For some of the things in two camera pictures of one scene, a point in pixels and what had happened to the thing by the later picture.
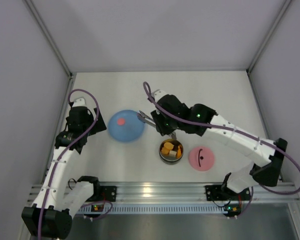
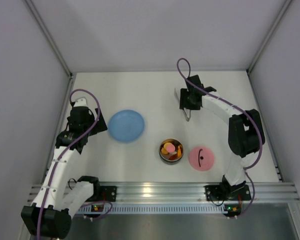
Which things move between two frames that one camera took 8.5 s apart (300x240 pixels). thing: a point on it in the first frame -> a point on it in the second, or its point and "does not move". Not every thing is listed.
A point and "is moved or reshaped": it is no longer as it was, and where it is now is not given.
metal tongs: x=150 y=121 is moved or reshaped
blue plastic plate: x=133 y=129 does not move
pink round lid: x=201 y=158 does not move
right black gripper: x=157 y=122 -> x=186 y=100
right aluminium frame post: x=249 y=69 does not move
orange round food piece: x=165 y=151 does not move
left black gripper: x=97 y=124 does not move
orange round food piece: x=169 y=145 does not move
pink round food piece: x=121 y=121 -> x=170 y=148
